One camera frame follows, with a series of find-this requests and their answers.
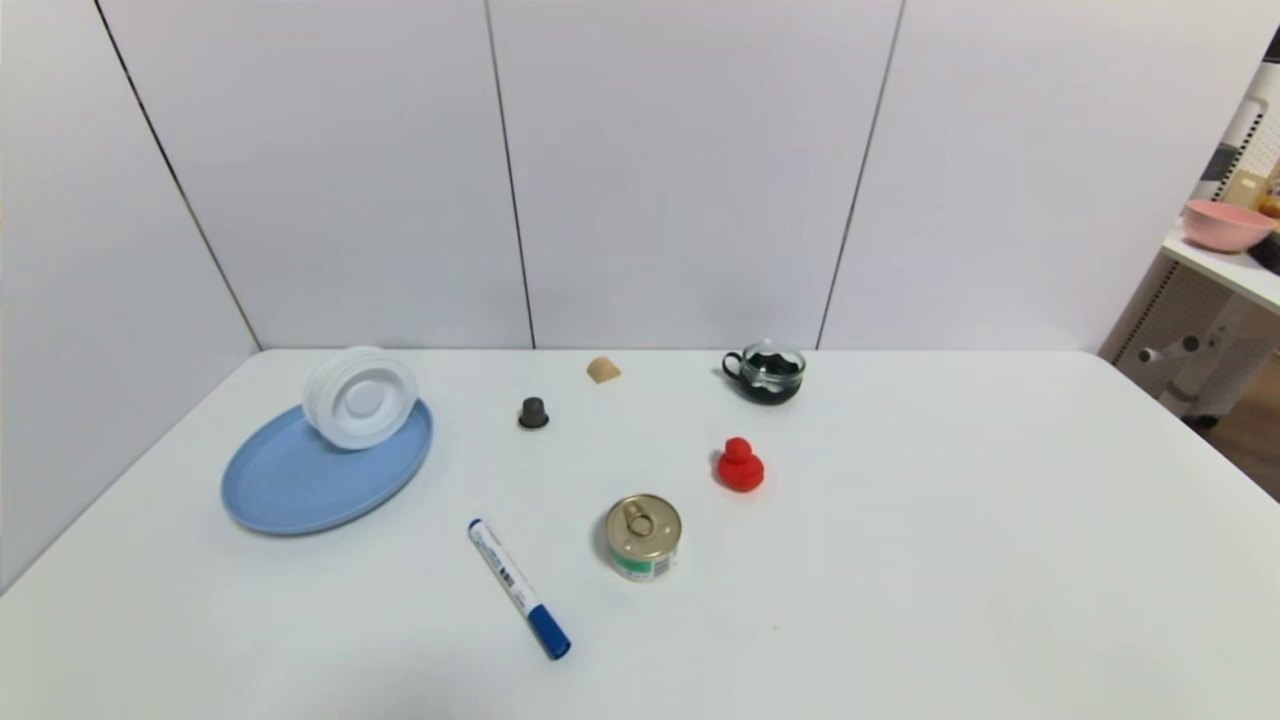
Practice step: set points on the pink bowl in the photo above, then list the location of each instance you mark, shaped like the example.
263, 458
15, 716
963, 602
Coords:
1225, 225

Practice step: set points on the blue plate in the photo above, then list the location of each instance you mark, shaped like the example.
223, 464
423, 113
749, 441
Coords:
300, 480

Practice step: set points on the tin can gold lid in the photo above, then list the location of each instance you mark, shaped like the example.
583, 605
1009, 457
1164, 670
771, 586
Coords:
643, 532

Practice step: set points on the beige box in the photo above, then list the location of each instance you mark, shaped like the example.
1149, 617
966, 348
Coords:
1246, 188

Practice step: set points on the beige wooden block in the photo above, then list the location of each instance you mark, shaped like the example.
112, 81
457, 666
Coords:
603, 371

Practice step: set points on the white plastic round container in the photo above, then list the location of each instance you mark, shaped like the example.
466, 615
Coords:
360, 398

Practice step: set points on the white pegboard panel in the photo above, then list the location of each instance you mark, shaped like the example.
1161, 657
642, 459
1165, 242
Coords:
1255, 120

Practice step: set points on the dark coffee capsule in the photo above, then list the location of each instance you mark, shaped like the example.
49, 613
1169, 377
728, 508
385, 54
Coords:
533, 413

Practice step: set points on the white marker blue cap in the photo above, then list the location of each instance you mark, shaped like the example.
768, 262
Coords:
510, 580

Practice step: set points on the red rubber duck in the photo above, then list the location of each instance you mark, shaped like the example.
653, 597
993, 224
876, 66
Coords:
740, 468

